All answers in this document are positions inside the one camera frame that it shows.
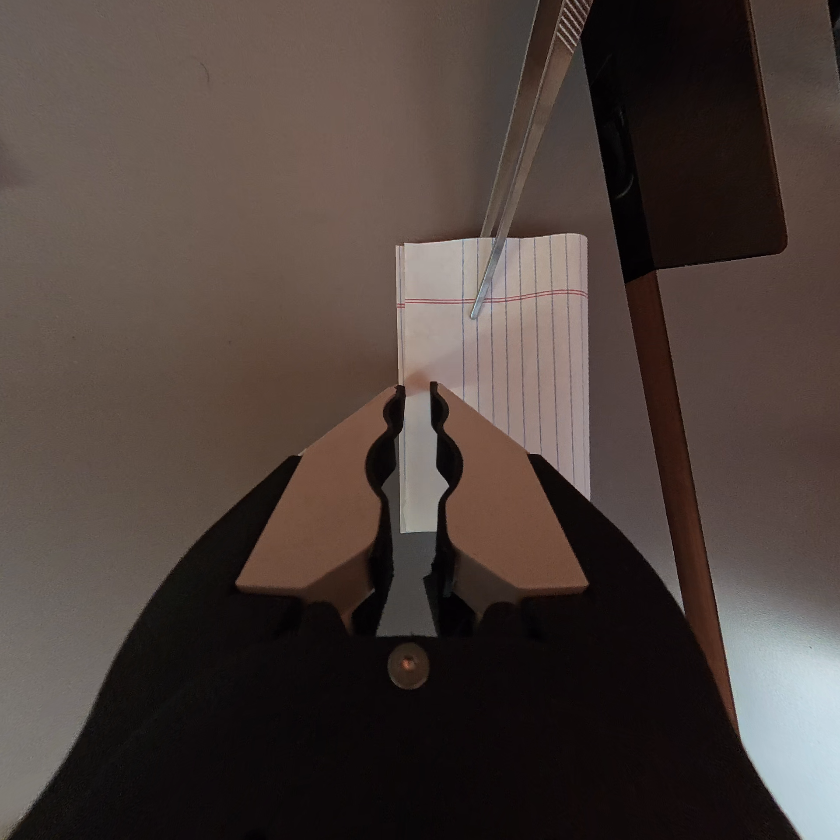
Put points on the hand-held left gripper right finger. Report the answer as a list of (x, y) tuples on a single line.
[(512, 525)]

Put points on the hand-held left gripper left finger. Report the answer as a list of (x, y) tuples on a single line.
[(308, 525)]

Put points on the metal tweezers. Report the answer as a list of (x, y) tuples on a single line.
[(569, 26)]

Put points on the lined paper sheet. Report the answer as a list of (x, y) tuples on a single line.
[(525, 367)]

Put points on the grey desk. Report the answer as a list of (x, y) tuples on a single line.
[(197, 262), (787, 459)]

